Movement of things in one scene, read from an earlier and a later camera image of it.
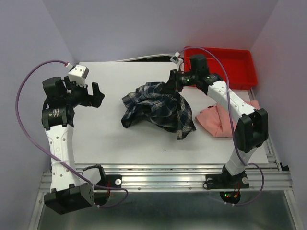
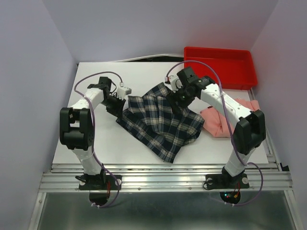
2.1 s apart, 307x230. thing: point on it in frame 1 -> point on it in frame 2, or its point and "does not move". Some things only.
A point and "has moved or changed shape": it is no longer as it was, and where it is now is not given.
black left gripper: x=94 y=100 -> x=118 y=111
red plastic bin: x=235 y=66 does not move
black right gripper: x=173 y=85 -> x=172 y=97
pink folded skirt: x=213 y=119 does not move
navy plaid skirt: x=155 y=102 has moved or changed shape
